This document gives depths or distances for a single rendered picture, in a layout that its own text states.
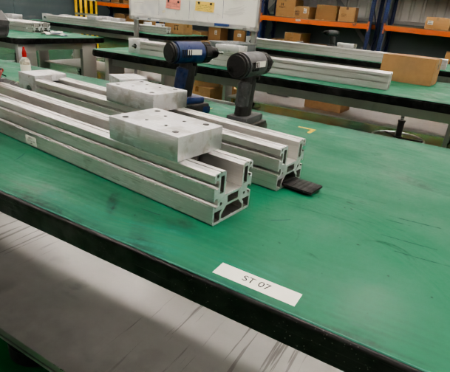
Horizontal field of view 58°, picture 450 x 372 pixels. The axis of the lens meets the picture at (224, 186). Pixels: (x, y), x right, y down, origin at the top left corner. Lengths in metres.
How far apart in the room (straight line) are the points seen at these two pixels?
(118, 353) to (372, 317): 0.84
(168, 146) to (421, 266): 0.40
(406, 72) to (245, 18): 1.72
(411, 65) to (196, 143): 2.18
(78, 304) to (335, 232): 0.93
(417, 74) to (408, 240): 2.09
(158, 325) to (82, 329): 0.21
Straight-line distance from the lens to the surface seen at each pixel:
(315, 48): 4.28
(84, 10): 9.25
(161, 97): 0.93
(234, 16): 4.00
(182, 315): 1.31
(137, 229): 0.61
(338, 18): 10.61
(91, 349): 1.23
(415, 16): 11.23
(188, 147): 0.64
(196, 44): 1.21
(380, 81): 2.31
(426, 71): 2.71
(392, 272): 0.60
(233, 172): 0.66
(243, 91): 1.01
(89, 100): 1.12
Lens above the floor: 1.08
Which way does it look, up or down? 23 degrees down
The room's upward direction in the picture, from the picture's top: 5 degrees clockwise
